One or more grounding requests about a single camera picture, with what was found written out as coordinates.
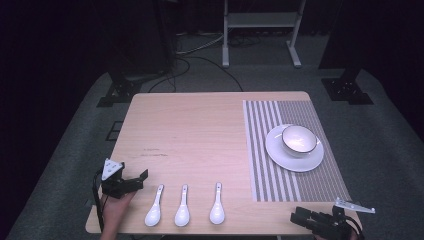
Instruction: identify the person's left hand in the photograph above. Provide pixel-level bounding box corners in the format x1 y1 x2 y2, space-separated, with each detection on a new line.
99 191 138 233

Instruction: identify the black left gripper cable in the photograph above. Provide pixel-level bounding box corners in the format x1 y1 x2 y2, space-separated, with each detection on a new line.
92 168 106 233

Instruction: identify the grey striped placemat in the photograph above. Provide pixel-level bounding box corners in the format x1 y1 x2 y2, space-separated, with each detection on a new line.
242 99 353 203

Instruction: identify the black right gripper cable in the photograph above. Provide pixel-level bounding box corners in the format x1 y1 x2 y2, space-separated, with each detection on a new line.
344 215 365 238

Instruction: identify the black stand base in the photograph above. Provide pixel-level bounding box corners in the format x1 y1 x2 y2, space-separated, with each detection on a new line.
96 71 145 109
320 66 375 106

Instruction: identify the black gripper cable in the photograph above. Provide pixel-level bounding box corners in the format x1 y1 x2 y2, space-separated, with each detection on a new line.
344 215 365 238
92 168 106 233

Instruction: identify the white floor cable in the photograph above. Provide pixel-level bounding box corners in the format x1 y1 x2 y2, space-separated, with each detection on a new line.
175 32 225 56

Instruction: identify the white round plate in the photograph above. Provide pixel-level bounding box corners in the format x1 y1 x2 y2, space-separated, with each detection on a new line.
265 124 325 173

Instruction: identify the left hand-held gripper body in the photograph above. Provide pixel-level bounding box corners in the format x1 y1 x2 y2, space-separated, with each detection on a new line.
99 158 138 200

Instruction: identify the white bowl with dark rim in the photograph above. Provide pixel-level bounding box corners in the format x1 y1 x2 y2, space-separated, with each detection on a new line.
281 124 319 159

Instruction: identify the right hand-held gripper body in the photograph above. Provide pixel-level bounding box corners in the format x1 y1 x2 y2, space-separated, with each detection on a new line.
311 197 376 240

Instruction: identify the white metal stand frame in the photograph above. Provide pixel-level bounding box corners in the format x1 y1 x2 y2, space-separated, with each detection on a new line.
221 0 307 69

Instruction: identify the black floor cable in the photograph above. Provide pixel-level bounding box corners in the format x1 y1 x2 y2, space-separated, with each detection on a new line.
147 55 245 94

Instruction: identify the person's right hand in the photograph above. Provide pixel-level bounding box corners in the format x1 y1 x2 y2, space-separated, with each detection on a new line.
313 231 365 240

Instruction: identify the white ceramic spoon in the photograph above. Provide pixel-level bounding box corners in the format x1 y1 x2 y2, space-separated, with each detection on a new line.
144 184 165 228
209 181 226 226
174 184 191 228

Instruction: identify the dark floor socket cover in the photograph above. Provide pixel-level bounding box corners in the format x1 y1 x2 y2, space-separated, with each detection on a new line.
105 120 125 142

